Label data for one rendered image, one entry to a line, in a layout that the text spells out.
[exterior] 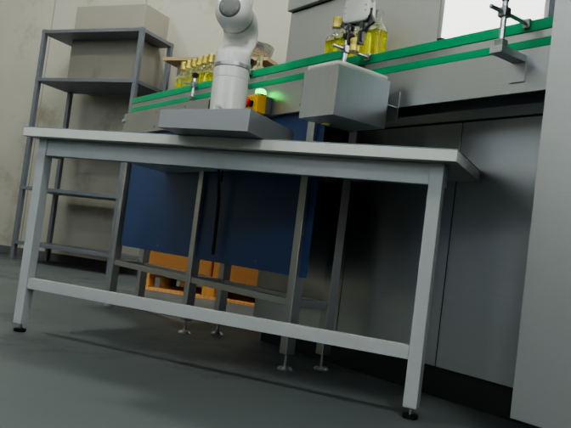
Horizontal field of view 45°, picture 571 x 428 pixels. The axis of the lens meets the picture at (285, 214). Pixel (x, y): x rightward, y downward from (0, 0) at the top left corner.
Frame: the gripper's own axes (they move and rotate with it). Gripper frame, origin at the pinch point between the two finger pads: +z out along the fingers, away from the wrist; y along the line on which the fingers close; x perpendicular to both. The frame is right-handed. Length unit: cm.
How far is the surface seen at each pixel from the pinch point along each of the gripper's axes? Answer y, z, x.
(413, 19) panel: -0.1, -17.9, -32.0
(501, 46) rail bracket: -55, 11, 8
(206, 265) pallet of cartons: 229, 86, -155
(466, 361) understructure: -37, 99, -29
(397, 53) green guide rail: -7.1, 1.3, -14.3
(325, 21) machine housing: 53, -29, -46
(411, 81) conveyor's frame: -16.4, 12.7, -10.7
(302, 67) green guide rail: 33.9, 2.5, -13.1
